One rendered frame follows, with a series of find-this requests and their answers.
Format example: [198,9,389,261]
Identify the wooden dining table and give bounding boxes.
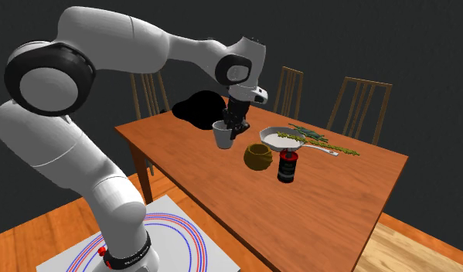
[114,96,410,272]

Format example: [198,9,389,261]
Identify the long yellow-green sprig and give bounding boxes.
[275,130,361,157]

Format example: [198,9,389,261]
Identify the olive brown round pot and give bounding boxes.
[243,142,274,172]

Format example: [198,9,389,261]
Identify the dark green leafy sprig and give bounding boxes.
[288,123,329,143]

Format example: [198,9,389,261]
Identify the wooden slat-back chair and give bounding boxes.
[325,76,393,146]
[272,66,305,120]
[129,70,172,121]

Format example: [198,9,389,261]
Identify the white frying pan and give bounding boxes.
[259,126,340,158]

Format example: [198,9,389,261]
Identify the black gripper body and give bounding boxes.
[222,96,251,132]

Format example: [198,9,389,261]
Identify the black rounded object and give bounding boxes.
[171,90,229,131]

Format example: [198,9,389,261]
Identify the white robot stand with rings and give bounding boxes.
[35,193,242,272]

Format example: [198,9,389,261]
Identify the black and red can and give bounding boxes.
[276,148,299,185]

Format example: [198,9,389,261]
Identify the white cup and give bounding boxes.
[211,120,234,150]

